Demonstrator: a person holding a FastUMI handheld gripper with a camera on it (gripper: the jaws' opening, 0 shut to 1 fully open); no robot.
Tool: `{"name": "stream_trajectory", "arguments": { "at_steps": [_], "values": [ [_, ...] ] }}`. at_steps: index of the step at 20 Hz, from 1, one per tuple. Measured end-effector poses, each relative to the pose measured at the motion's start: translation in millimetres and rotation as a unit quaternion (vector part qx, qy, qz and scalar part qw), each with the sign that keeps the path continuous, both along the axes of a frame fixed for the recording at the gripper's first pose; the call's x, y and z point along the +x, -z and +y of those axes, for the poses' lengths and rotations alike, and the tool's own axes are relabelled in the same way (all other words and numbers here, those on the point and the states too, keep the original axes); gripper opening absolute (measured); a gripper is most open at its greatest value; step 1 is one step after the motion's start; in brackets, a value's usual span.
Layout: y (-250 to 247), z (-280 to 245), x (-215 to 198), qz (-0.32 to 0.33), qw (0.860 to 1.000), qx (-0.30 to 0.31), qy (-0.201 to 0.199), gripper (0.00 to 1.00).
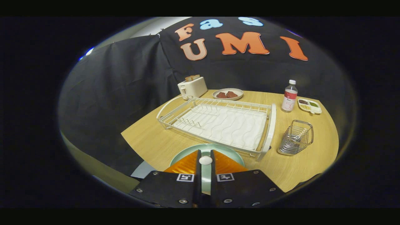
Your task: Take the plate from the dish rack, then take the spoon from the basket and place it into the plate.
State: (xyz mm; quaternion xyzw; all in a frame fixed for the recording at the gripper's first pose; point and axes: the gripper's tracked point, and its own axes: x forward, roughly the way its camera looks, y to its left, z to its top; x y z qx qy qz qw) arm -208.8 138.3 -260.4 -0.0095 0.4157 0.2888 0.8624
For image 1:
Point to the brown toast slice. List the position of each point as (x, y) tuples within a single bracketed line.
[(192, 77)]

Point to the white toaster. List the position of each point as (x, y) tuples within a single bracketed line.
[(195, 88)]

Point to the brown meat patty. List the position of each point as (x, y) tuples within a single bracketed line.
[(221, 95), (232, 94)]

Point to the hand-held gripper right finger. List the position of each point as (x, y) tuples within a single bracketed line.
[(247, 187)]

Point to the beige plate with patties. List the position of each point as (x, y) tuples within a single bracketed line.
[(239, 92)]

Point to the clear bottle with red label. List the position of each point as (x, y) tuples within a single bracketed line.
[(289, 100)]

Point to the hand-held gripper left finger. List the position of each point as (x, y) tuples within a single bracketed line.
[(165, 187)]

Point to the white divided dish with beans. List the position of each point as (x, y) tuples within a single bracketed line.
[(314, 109)]

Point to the light green plate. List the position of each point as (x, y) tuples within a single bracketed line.
[(184, 152)]

